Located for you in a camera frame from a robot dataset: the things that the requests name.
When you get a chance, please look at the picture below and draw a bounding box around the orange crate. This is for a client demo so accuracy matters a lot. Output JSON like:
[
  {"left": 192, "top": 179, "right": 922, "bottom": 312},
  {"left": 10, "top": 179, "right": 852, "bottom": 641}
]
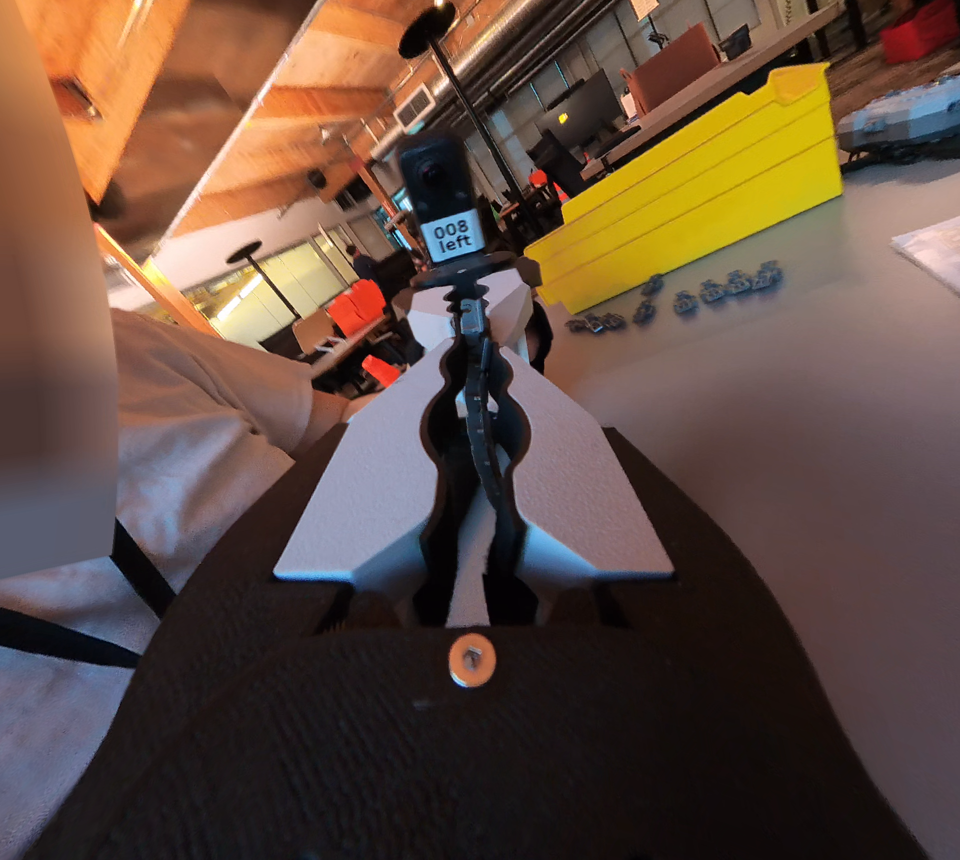
[{"left": 328, "top": 279, "right": 387, "bottom": 336}]

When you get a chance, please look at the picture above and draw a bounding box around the black round pole lamp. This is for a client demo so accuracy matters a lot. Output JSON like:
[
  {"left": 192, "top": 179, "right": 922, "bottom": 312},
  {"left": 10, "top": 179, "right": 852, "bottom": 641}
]
[
  {"left": 226, "top": 241, "right": 301, "bottom": 321},
  {"left": 397, "top": 1, "right": 541, "bottom": 239}
]

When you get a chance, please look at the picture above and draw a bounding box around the grey desk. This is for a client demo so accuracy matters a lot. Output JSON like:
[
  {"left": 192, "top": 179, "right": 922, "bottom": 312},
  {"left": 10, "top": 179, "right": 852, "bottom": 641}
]
[{"left": 536, "top": 155, "right": 960, "bottom": 854}]

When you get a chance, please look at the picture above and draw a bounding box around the cluster of black track links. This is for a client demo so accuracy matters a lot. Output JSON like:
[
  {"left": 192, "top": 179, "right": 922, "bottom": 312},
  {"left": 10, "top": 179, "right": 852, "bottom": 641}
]
[{"left": 566, "top": 260, "right": 785, "bottom": 336}]

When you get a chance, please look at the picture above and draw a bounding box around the yellow plastic bin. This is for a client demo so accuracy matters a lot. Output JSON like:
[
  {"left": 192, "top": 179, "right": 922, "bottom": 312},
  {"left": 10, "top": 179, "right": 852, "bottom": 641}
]
[{"left": 523, "top": 61, "right": 845, "bottom": 315}]

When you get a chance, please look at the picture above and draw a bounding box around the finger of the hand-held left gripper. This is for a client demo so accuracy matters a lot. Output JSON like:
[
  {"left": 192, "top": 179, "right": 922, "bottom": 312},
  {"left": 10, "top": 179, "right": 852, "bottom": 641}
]
[
  {"left": 407, "top": 288, "right": 456, "bottom": 357},
  {"left": 480, "top": 273, "right": 536, "bottom": 353}
]

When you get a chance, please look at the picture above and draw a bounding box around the black box yellow dot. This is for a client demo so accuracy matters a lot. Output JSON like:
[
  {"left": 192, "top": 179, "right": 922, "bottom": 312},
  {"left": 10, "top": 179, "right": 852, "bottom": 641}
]
[{"left": 536, "top": 69, "right": 624, "bottom": 141}]

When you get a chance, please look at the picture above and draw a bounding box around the brown chair back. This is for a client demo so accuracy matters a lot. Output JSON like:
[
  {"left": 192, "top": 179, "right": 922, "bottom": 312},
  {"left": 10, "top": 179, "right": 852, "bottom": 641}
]
[{"left": 622, "top": 22, "right": 723, "bottom": 115}]

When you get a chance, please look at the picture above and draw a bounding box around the open instruction booklet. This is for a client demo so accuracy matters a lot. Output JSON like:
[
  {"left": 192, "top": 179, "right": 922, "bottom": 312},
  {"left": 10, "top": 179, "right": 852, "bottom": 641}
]
[{"left": 891, "top": 215, "right": 960, "bottom": 299}]

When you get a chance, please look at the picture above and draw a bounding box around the person's light shirt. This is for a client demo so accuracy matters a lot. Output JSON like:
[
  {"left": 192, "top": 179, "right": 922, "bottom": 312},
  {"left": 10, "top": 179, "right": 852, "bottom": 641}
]
[{"left": 0, "top": 309, "right": 354, "bottom": 860}]

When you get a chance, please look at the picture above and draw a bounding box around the grey work table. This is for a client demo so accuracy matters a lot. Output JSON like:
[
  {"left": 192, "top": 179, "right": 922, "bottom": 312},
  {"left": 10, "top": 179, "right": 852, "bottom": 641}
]
[{"left": 600, "top": 1, "right": 841, "bottom": 164}]

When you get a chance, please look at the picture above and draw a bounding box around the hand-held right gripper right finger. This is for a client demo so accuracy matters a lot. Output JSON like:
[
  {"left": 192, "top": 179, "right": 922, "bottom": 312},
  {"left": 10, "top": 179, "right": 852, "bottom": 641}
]
[{"left": 487, "top": 343, "right": 676, "bottom": 625}]

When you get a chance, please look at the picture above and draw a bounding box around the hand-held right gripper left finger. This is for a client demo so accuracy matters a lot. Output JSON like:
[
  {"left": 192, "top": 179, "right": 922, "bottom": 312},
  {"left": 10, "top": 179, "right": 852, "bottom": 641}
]
[{"left": 273, "top": 343, "right": 460, "bottom": 625}]

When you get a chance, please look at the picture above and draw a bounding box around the red plastic crate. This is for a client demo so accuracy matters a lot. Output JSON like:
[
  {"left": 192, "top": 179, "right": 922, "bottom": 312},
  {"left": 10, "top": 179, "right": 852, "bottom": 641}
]
[{"left": 879, "top": 0, "right": 960, "bottom": 65}]

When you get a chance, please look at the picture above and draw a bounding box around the black lanyard strap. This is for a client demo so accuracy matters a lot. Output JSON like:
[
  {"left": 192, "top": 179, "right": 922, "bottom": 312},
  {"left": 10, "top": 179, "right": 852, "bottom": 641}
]
[{"left": 0, "top": 523, "right": 177, "bottom": 670}]

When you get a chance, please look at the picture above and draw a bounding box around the black toy track chain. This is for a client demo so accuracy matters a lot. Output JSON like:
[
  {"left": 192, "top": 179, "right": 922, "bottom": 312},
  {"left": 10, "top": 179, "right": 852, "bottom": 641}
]
[{"left": 452, "top": 337, "right": 528, "bottom": 580}]

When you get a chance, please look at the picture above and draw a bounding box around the grey electronic hub block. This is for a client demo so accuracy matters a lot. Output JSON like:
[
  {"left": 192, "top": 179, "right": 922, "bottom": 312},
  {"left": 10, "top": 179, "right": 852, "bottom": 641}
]
[{"left": 836, "top": 76, "right": 960, "bottom": 164}]

